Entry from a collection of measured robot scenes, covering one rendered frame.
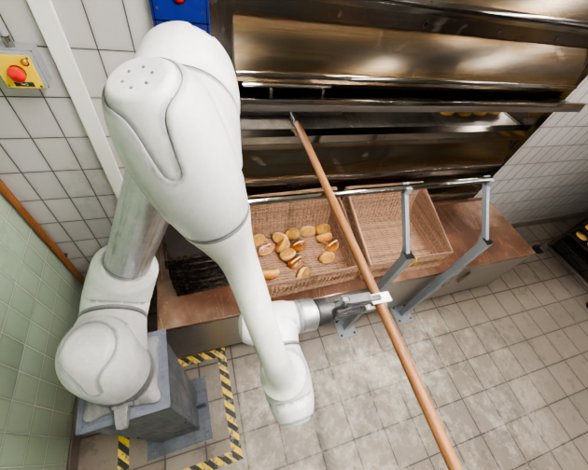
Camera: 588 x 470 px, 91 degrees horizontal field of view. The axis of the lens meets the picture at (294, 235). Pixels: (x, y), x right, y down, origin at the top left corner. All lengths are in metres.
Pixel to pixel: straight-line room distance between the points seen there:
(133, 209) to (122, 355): 0.33
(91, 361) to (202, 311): 0.80
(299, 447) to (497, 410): 1.34
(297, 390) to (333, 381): 1.37
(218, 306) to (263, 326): 0.95
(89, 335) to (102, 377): 0.09
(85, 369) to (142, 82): 0.59
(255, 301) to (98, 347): 0.37
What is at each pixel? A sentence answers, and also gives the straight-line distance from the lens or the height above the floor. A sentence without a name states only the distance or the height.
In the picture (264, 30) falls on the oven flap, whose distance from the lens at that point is 1.19.
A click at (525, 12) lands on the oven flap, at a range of 1.66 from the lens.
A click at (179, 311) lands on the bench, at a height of 0.58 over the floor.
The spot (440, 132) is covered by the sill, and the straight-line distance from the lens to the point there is 1.84.
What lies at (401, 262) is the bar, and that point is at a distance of 1.42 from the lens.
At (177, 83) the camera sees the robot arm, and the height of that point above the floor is 1.81.
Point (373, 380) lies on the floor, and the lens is 2.15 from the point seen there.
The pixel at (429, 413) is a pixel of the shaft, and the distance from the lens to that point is 0.88.
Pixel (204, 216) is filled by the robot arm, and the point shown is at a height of 1.69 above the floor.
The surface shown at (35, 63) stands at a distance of 1.17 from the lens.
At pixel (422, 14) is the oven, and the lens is 1.39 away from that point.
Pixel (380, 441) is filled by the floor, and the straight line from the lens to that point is 2.11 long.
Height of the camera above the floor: 1.94
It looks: 52 degrees down
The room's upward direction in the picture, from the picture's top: 15 degrees clockwise
